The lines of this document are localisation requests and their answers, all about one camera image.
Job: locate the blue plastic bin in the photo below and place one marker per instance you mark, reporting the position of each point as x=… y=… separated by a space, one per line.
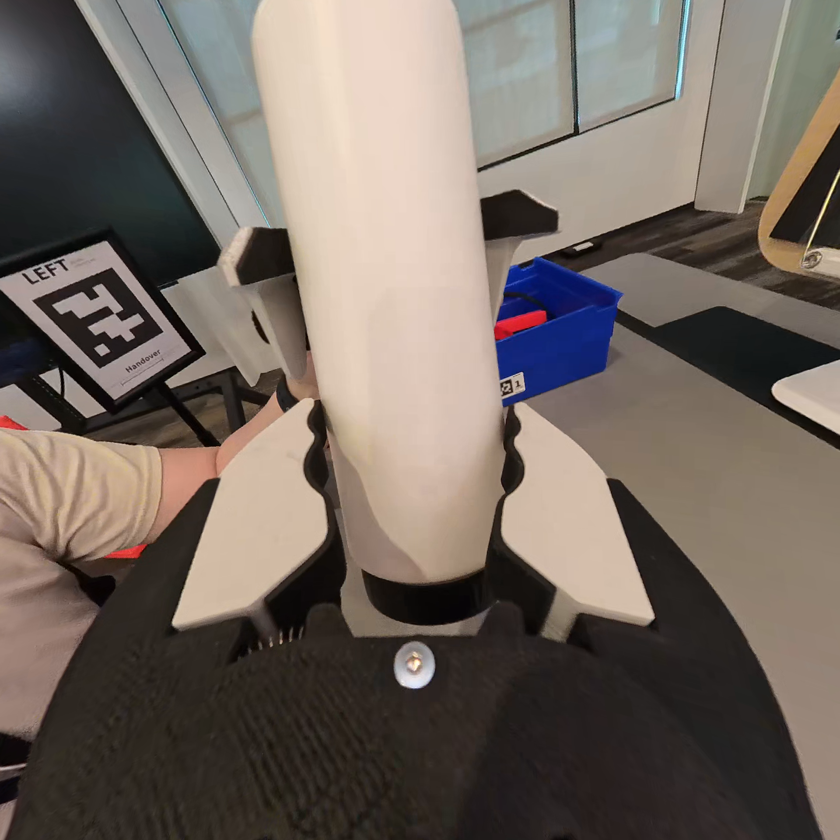
x=558 y=361

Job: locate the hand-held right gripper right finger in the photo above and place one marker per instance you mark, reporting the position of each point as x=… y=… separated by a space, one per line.
x=571 y=525

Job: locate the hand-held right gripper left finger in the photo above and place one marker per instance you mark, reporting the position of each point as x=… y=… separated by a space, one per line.
x=262 y=525

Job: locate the person's beige shirt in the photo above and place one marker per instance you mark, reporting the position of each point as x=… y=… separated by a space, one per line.
x=65 y=525

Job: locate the black desk mat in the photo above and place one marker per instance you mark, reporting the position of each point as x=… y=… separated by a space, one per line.
x=735 y=354

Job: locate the black monitor screen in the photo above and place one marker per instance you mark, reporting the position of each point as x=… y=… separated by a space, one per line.
x=79 y=131

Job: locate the black wristband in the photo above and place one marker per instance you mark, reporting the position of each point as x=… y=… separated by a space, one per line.
x=285 y=394

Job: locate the black framed marker sign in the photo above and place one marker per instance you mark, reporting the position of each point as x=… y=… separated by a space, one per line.
x=98 y=315

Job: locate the red object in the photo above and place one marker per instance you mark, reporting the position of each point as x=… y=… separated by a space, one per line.
x=522 y=325

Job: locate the person's left forearm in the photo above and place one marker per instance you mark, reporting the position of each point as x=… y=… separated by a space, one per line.
x=197 y=485

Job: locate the acrylic sign stand wooden board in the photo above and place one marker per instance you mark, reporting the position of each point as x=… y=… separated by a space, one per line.
x=787 y=197

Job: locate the person's left hand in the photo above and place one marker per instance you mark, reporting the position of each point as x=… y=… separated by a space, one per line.
x=305 y=387

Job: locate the white plastic water bottle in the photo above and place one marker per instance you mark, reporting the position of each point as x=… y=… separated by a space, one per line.
x=380 y=262

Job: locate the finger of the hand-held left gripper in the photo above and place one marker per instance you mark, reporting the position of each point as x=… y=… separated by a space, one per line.
x=285 y=328
x=518 y=216

